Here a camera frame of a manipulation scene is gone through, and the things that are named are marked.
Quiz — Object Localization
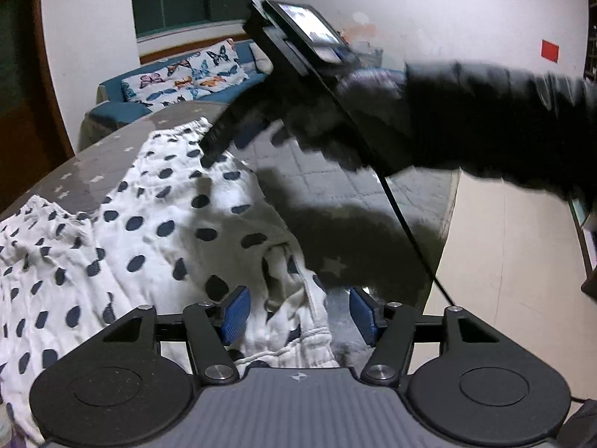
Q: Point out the butterfly print pillow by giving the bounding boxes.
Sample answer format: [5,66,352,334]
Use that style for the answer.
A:
[121,38,250,108]

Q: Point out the grey star quilted table cover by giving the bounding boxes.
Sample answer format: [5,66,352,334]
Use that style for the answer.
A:
[0,100,462,365]

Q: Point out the grey cushion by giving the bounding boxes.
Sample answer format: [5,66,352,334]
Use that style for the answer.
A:
[249,42,275,74]

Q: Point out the black cable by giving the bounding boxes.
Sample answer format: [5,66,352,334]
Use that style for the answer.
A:
[379,172,457,309]

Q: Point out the person's right forearm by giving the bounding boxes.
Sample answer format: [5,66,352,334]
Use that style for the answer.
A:
[403,58,597,206]

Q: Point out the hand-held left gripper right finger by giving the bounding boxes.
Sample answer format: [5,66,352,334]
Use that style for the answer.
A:
[349,286,502,386]

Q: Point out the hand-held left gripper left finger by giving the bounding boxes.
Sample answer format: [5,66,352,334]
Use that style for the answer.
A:
[77,286,253,386]

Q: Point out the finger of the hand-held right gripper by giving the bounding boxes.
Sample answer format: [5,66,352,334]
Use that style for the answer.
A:
[200,97,263,169]

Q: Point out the blue sofa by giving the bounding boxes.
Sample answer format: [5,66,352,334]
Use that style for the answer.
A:
[79,40,276,147]

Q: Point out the person's right hand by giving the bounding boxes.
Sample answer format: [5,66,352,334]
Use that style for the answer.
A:
[271,66,412,173]

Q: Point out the white navy polka dot pants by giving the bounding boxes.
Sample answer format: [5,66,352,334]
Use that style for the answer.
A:
[0,116,341,444]

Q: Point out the brown wooden door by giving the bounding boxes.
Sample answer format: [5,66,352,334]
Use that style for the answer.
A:
[0,0,75,215]

